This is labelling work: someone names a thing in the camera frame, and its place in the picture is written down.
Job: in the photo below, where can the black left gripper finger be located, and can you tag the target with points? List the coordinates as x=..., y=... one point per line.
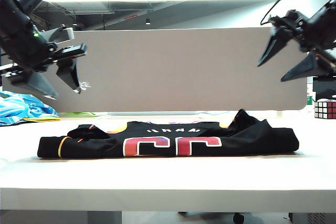
x=36, y=85
x=69, y=74

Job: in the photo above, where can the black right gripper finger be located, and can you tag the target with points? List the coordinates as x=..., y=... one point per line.
x=273, y=47
x=307, y=69

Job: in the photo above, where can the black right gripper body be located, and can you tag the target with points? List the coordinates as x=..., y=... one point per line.
x=315, y=32

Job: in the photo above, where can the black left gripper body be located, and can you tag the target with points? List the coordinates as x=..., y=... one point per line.
x=23, y=48

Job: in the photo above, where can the black basketball jersey number 35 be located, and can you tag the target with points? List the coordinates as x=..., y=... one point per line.
x=105, y=148

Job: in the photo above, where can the light blue patterned garment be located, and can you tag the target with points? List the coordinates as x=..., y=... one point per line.
x=18, y=108

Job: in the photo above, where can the clear plastic water bottle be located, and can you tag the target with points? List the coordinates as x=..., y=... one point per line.
x=309, y=100

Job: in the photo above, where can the yellow cloth piece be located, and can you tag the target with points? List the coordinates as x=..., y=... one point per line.
x=42, y=119

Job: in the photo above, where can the green flat item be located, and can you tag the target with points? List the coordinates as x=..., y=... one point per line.
x=76, y=114

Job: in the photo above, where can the Rubik's cube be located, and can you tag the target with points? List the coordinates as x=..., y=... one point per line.
x=325, y=110

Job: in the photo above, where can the taupe fabric desk partition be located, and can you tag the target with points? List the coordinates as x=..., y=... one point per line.
x=170, y=72

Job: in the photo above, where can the grey vented under-desk box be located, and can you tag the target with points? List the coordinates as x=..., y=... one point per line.
x=315, y=218

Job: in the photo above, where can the black chair wheel base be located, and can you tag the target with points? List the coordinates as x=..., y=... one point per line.
x=236, y=217

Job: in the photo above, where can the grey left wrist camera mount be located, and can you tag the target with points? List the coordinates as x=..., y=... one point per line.
x=63, y=33

